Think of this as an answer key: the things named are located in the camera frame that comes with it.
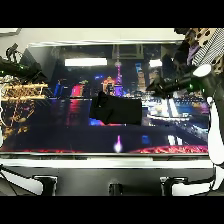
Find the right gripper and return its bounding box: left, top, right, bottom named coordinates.
left=145, top=77, right=175, bottom=100

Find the black garment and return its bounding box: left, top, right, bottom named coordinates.
left=172, top=27, right=195, bottom=67
left=88, top=91, right=144, bottom=126

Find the purple garment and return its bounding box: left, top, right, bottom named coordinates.
left=186, top=43, right=201, bottom=66

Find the black-and-white striped garment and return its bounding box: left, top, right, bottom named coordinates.
left=191, top=29, right=224, bottom=68

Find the tan spotted garment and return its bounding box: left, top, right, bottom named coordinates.
left=184, top=27, right=221, bottom=47

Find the silver frame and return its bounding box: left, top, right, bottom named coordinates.
left=0, top=151, right=224, bottom=197

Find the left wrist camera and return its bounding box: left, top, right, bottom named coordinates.
left=5, top=42, right=20, bottom=64

